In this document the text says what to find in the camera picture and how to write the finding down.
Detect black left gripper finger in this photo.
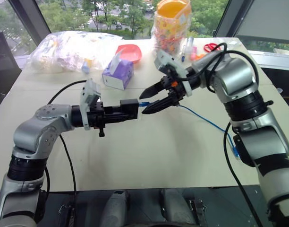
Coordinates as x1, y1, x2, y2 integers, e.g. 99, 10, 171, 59
103, 105, 123, 115
104, 114, 136, 124

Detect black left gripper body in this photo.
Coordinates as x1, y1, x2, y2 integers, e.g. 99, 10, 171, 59
87, 101, 106, 138

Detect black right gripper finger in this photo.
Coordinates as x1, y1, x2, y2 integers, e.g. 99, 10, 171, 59
139, 80, 169, 100
141, 93, 180, 116

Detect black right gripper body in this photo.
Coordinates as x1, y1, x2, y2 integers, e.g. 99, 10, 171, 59
160, 75, 189, 107

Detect small black box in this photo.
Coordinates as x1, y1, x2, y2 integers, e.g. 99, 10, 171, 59
119, 98, 139, 119

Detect blue Ethernet cable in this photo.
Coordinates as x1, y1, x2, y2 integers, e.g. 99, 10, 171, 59
137, 101, 241, 162

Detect purple and white tissue box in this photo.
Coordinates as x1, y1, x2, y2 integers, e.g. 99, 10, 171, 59
101, 51, 135, 91

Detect pink and orange small toy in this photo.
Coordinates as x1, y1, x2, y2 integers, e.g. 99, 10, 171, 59
189, 46, 206, 61

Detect pink plastic bowl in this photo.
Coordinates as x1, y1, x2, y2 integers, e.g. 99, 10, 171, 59
115, 44, 143, 64

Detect clear plastic tube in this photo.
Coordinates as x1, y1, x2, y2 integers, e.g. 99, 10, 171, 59
186, 36, 195, 54

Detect small blue and yellow bottle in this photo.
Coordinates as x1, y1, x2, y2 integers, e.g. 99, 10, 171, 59
81, 58, 93, 74

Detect red scissors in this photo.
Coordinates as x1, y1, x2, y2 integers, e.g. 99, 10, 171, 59
203, 43, 223, 53

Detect colourful bag with orange ball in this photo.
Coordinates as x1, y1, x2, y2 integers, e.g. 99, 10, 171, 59
151, 0, 192, 56

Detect large clear plastic bag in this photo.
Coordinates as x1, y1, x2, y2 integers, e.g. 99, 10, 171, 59
27, 30, 123, 73

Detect dark grey rounded shape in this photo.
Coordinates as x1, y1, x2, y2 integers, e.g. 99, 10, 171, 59
104, 189, 131, 227
159, 188, 197, 225

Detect grey window blind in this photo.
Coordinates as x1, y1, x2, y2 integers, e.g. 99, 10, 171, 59
234, 0, 289, 45

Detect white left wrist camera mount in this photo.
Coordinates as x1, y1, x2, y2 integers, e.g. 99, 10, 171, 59
79, 79, 102, 131

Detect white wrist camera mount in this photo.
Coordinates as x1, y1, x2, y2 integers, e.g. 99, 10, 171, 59
153, 49, 193, 97
79, 79, 102, 131

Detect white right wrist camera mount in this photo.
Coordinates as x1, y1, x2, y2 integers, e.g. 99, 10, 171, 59
153, 49, 193, 97

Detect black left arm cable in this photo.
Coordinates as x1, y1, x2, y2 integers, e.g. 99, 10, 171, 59
44, 79, 88, 213

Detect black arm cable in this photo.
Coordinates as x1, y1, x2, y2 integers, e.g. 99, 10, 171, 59
182, 42, 264, 227
44, 79, 88, 213

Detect dark window frame post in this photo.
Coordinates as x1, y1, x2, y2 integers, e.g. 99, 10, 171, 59
8, 0, 52, 46
212, 0, 255, 38

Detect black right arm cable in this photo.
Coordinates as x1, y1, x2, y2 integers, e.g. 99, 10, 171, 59
182, 42, 264, 227

